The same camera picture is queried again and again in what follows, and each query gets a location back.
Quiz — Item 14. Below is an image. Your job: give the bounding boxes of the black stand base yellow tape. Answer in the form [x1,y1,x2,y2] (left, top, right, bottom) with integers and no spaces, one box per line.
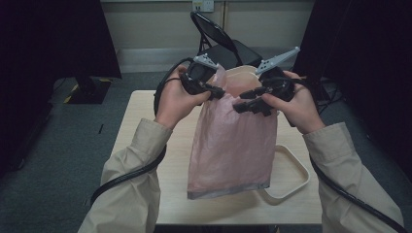
[62,75,113,106]

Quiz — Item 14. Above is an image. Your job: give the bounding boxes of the person's left hand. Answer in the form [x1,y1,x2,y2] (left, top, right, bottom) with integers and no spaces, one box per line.
[154,65,212,131]

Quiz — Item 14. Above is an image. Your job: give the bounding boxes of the hand-held gripper black cable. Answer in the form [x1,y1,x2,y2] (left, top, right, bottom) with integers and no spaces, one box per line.
[85,56,195,208]
[267,75,408,233]

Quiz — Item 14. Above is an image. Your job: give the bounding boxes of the black cables on floor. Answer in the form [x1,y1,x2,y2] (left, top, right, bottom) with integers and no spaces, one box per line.
[317,79,345,116]

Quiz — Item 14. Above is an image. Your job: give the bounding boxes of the left hand-held gripper black cable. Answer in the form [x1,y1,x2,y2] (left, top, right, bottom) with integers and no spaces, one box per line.
[85,56,195,208]

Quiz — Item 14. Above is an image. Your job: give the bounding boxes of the person's right hand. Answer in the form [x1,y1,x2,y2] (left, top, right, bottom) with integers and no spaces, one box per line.
[259,70,326,136]

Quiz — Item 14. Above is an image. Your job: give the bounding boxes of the white wall socket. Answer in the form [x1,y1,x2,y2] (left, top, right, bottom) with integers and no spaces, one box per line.
[191,0,216,14]

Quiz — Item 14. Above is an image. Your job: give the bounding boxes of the right hand-held gripper black cable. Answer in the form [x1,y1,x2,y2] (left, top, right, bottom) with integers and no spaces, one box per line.
[267,75,408,233]

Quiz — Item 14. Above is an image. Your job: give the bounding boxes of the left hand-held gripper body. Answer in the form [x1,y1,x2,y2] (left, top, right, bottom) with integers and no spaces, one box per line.
[179,52,220,96]

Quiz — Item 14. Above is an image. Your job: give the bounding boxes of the pink plastic bag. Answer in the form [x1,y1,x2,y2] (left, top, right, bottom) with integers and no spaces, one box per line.
[187,63,279,201]

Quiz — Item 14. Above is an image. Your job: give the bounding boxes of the dark curtain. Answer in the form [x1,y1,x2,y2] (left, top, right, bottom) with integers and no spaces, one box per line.
[292,0,412,183]
[0,0,122,178]

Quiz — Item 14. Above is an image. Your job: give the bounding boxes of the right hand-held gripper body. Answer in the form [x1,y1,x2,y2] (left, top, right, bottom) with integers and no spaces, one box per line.
[255,46,301,102]

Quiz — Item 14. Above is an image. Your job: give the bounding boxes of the black folding chair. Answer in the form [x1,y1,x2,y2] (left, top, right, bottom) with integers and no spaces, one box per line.
[189,11,264,71]

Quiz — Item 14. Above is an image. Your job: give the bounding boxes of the white square bin ring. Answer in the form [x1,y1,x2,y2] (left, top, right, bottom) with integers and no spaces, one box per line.
[257,144,311,206]

